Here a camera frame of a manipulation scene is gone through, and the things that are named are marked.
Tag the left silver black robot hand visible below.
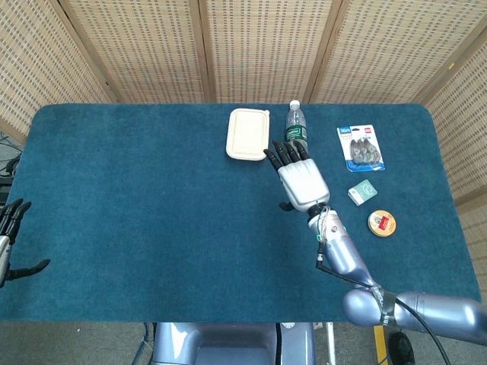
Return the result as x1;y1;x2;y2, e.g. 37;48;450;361
0;198;51;288

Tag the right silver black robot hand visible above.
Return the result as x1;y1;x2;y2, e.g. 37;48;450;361
263;139;331;213

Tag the clear plastic water bottle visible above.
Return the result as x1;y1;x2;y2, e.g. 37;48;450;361
284;100;308;153

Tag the green white tissue pack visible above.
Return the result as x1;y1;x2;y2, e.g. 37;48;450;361
347;179;378;207

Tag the correction tape blister pack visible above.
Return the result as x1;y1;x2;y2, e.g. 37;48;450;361
336;124;387;174

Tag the beige lidded food box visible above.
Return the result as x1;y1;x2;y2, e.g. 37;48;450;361
225;108;271;162

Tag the round gold tin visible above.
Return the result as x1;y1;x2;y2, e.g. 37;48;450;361
367;209;397;238

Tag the woven folding screen panel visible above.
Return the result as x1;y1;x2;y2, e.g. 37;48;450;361
59;0;211;104
307;0;487;106
0;0;117;144
420;36;487;267
197;0;343;104

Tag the blue felt table mat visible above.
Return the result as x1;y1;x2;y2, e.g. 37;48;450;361
0;102;482;323

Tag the silver-blue robot torso base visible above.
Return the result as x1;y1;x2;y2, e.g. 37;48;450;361
151;322;317;365

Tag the black shoe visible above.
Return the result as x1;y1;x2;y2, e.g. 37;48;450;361
387;332;414;365

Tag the black cable bundle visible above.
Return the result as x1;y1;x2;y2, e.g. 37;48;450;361
0;129;24;202

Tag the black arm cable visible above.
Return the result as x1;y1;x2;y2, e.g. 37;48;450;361
314;243;454;365

